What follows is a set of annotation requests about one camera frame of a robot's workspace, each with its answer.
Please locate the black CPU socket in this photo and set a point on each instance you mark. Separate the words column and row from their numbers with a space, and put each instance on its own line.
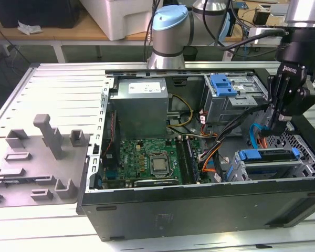
column 157, row 156

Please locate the black waste bin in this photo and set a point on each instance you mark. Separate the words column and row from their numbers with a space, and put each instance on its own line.
column 191, row 53

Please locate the wooden desk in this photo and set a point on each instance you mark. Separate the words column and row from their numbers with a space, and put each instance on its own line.
column 68, row 31

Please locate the grey parts rack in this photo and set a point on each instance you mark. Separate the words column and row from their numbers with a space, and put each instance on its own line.
column 42, row 173

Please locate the blue plastic drive latch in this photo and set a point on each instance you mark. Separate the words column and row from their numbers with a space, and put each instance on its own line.
column 221, row 86

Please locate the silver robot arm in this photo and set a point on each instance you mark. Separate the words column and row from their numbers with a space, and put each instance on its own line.
column 170, row 36

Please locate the grey power supply unit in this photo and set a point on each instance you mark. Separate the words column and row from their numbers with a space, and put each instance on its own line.
column 139, row 115

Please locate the crumpled white plastic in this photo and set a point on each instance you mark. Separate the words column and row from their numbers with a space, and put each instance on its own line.
column 29, row 29

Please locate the blue RAM stick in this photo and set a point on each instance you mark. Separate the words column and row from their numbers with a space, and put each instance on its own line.
column 15, row 180

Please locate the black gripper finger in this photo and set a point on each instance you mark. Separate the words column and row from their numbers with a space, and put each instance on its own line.
column 275, row 92
column 304, row 101

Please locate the white printer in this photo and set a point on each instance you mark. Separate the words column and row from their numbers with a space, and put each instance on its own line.
column 120, row 18

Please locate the small black box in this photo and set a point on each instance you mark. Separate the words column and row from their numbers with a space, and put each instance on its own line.
column 261, row 17

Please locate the hard disk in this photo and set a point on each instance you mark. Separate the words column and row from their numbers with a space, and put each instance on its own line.
column 275, row 155

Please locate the large black box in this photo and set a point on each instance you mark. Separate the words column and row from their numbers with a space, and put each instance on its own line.
column 36, row 13

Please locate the green motherboard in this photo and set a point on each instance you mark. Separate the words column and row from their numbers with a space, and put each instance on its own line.
column 131, row 157

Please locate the black PC case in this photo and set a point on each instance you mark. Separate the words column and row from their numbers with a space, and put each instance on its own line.
column 199, row 210

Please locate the silver CPU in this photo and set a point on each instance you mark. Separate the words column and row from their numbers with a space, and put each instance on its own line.
column 159, row 165

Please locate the grey metal drive cage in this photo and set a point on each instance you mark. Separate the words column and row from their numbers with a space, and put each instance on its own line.
column 225, row 110

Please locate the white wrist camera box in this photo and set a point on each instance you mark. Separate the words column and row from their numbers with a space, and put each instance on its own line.
column 260, row 32

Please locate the black graphics card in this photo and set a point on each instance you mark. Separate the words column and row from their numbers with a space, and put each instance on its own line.
column 157, row 182

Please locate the perforated metal disk bay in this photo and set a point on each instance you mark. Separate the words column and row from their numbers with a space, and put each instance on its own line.
column 308, row 155

